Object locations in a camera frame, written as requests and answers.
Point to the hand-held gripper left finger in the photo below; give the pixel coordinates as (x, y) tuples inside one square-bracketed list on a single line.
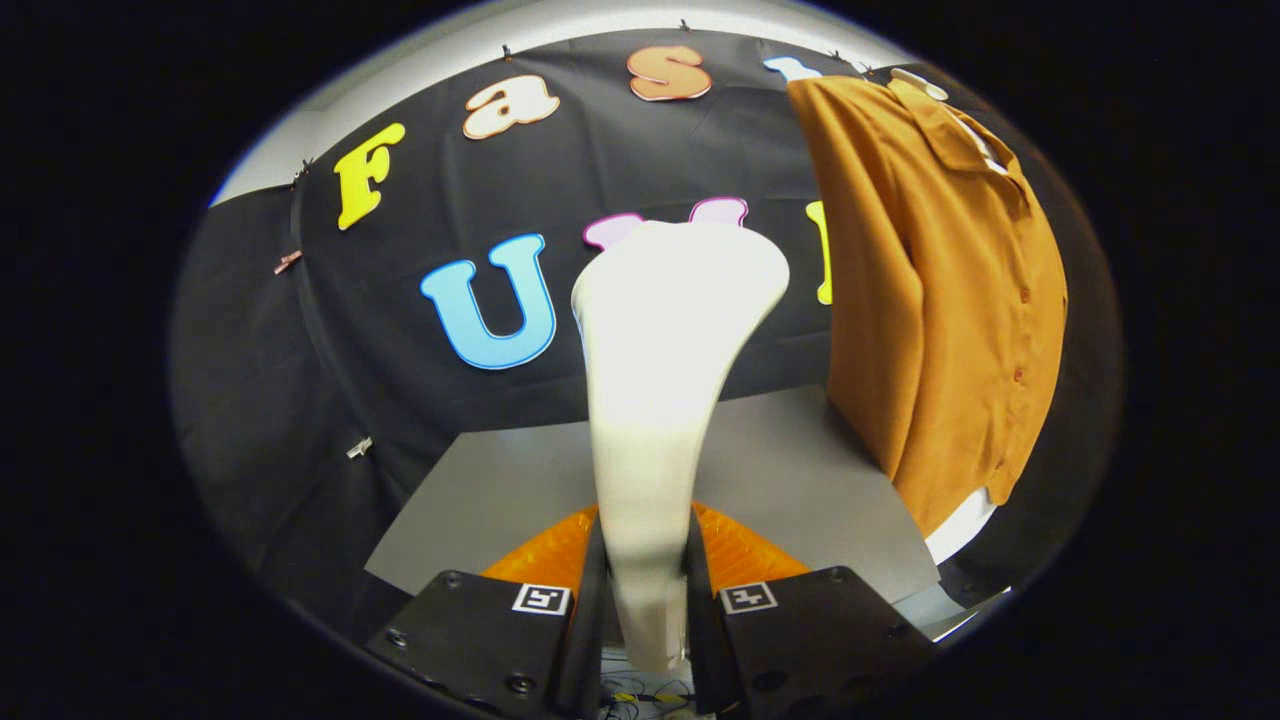
[(500, 640)]

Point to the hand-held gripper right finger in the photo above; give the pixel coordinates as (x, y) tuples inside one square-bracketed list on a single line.
[(800, 640)]

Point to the white garment steamer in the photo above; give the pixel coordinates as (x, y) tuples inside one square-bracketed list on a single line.
[(670, 340)]

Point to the orange button-up shirt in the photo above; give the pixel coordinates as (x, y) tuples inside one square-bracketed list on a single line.
[(940, 300)]

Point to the grey cabinet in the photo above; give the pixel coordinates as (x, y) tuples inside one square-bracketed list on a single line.
[(480, 500)]

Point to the white mannequin torso hanger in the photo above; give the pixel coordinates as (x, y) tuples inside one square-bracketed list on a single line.
[(962, 528)]

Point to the silver clip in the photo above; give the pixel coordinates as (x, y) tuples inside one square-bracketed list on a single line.
[(359, 447)]

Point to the pink clip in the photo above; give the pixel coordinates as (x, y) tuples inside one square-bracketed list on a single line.
[(287, 262)]

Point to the black backdrop cloth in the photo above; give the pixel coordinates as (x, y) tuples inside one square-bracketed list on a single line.
[(650, 150)]

